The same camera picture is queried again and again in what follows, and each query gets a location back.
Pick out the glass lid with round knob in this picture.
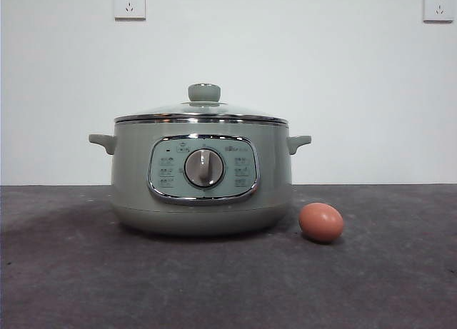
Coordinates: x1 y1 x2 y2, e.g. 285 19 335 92
114 83 288 125

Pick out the brown egg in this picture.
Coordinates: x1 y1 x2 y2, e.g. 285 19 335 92
298 202 344 243

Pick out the pale green electric pot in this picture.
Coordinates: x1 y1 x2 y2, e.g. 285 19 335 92
88 120 312 236

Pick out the white wall socket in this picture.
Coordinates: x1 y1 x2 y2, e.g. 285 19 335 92
423 0 455 24
114 0 147 21

